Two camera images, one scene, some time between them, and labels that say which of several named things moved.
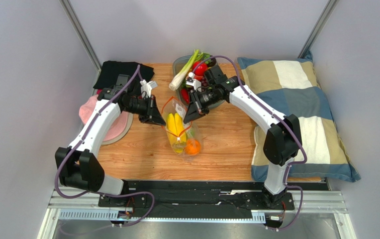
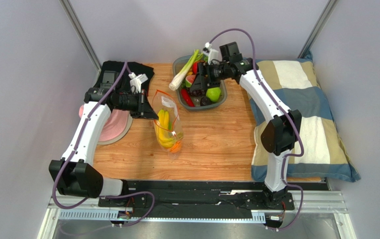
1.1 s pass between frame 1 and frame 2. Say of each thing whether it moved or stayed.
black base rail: stayed
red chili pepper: stayed
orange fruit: moved
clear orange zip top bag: moved
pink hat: stayed
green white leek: stayed
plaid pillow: stayed
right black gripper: moved
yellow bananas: moved
